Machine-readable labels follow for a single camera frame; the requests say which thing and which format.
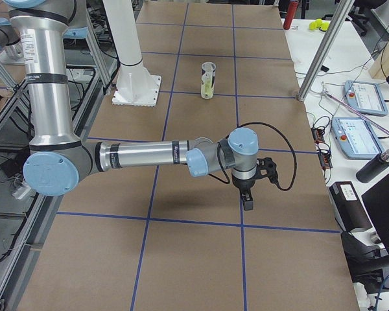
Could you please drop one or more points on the black power adapter box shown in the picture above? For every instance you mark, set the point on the black power adapter box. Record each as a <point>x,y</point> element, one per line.
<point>348,207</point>

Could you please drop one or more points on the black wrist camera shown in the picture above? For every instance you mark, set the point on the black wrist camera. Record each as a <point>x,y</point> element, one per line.
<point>266,168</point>

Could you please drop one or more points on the blue teach pendant far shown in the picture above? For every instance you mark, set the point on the blue teach pendant far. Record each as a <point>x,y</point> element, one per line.
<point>365,97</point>

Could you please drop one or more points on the neighbouring robot arm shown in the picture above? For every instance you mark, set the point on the neighbouring robot arm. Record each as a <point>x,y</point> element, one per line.
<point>10,41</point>

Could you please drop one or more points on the blue teach pendant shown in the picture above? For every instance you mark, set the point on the blue teach pendant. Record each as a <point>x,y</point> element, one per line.
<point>365,97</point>
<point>356,138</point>

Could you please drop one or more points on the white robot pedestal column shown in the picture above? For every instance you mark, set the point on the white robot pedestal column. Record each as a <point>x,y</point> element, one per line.
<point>121,18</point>

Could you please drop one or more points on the blue teach pendant near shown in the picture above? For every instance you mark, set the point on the blue teach pendant near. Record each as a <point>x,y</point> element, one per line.
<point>356,138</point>

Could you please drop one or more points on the grey usb hub right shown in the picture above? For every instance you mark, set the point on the grey usb hub right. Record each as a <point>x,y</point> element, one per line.
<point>324,159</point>

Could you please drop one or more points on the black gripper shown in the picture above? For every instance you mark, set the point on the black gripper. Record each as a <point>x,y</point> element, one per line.
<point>242,185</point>

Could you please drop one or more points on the black water bottle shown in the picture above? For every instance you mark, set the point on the black water bottle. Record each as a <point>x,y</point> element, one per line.
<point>374,167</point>

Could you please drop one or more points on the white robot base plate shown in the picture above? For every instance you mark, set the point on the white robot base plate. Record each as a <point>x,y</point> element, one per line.
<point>134,91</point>

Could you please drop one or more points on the black monitor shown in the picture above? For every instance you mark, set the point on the black monitor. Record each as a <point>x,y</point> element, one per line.
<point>376,202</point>

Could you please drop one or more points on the grey usb hub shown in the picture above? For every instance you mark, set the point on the grey usb hub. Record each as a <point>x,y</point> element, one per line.
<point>318,134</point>
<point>324,159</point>

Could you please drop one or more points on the spare tennis balls on desk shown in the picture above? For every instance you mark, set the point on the spare tennis balls on desk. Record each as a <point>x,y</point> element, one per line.
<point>319,24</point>

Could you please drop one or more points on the grey usb hub left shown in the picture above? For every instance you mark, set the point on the grey usb hub left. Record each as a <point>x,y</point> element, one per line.
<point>318,134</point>

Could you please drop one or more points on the aluminium frame post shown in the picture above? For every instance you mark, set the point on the aluminium frame post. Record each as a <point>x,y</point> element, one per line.
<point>338,19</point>

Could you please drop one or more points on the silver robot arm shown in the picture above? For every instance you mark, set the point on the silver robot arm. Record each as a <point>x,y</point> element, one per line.
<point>61,154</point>

